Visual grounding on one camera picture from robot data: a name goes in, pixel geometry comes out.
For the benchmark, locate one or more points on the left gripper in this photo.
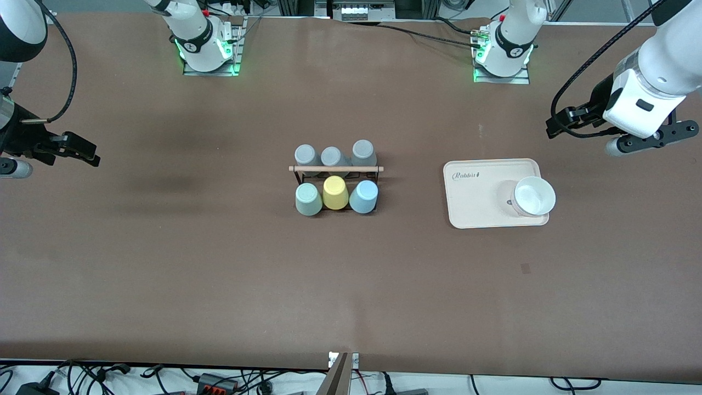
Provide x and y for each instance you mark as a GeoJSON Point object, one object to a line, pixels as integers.
{"type": "Point", "coordinates": [596, 100]}

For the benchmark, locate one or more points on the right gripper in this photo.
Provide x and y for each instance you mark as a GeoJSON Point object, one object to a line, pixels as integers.
{"type": "Point", "coordinates": [21, 138]}

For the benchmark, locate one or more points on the light blue cup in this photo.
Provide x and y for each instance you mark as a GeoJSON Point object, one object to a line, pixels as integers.
{"type": "Point", "coordinates": [363, 197]}

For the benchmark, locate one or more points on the pale green cup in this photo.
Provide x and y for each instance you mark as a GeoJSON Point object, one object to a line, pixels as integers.
{"type": "Point", "coordinates": [308, 200]}

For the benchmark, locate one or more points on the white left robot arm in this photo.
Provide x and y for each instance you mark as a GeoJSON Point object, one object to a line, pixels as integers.
{"type": "Point", "coordinates": [513, 38]}

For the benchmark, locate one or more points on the beige plastic tray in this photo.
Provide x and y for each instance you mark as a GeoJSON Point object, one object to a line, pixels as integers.
{"type": "Point", "coordinates": [477, 197]}

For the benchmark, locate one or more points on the grey cup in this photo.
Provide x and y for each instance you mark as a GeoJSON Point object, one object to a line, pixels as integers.
{"type": "Point", "coordinates": [306, 154]}
{"type": "Point", "coordinates": [363, 151]}
{"type": "Point", "coordinates": [332, 156]}

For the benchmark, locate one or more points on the white power strip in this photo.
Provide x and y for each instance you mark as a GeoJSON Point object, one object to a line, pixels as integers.
{"type": "Point", "coordinates": [359, 12]}

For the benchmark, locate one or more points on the black power brick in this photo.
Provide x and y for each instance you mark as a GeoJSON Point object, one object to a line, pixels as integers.
{"type": "Point", "coordinates": [35, 389]}

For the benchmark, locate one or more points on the yellow cup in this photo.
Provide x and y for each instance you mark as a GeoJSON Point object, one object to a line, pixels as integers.
{"type": "Point", "coordinates": [335, 193]}

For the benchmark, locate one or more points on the black adapter with red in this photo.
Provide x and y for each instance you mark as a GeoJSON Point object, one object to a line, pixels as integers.
{"type": "Point", "coordinates": [211, 380]}

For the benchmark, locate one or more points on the black aluminium frame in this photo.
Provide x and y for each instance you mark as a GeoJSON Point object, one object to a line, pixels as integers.
{"type": "Point", "coordinates": [296, 6]}

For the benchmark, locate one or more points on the white metal bracket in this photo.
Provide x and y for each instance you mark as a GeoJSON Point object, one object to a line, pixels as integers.
{"type": "Point", "coordinates": [355, 360]}

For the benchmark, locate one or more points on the grey support post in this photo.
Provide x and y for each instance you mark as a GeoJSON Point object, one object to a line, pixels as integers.
{"type": "Point", "coordinates": [337, 378]}

